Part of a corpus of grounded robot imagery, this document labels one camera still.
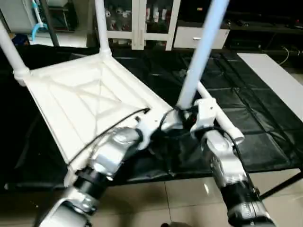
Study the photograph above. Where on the white plastic table leg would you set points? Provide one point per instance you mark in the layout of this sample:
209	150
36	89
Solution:
102	26
10	47
201	52
222	116

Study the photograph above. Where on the white plastic table top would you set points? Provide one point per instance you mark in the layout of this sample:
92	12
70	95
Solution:
71	99

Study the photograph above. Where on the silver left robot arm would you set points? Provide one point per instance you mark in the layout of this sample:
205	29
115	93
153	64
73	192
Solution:
104	156

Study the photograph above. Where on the black work mat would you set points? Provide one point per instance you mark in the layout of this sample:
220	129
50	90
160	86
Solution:
156	75

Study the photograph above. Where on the white drawer unit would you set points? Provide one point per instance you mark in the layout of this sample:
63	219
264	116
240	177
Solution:
199	37

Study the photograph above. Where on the white flat board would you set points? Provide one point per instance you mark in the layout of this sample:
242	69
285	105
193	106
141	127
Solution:
274	80

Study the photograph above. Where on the white glass-door cabinet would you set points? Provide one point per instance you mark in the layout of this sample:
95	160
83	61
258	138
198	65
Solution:
139	23

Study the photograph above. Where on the black stand leg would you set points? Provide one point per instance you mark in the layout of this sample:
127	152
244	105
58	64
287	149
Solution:
281	185

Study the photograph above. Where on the black metal pole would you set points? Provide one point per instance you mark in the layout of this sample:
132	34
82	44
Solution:
49	21

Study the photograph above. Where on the blue plastic tool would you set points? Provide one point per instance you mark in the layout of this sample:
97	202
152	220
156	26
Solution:
38	21

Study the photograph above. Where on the brown cardboard box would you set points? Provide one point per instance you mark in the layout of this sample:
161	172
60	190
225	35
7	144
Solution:
19	39

